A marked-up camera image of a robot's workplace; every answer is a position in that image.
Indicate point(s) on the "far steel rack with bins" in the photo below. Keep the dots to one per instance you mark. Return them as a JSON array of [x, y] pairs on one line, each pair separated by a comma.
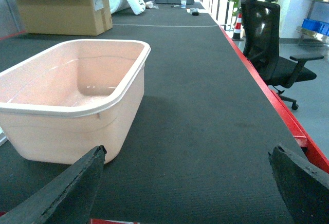
[[315, 30]]

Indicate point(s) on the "large cardboard box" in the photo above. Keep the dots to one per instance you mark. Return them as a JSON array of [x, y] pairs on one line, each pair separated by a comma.
[[65, 17]]

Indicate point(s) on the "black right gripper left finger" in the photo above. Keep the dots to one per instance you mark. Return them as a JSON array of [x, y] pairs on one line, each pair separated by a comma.
[[68, 198]]

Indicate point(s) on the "red white traffic cone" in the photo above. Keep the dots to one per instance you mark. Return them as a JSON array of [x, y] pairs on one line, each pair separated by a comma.
[[237, 29]]

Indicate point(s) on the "white paper cup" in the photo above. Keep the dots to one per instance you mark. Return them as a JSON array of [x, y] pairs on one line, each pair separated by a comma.
[[183, 4]]

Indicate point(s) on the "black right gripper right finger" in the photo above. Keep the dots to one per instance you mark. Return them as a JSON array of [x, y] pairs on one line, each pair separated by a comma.
[[302, 185]]

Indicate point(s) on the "pink plastic storage box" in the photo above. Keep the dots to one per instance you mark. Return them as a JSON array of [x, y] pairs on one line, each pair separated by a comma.
[[73, 96]]

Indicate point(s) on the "black office chair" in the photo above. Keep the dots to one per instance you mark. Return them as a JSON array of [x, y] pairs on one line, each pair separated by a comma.
[[261, 20]]

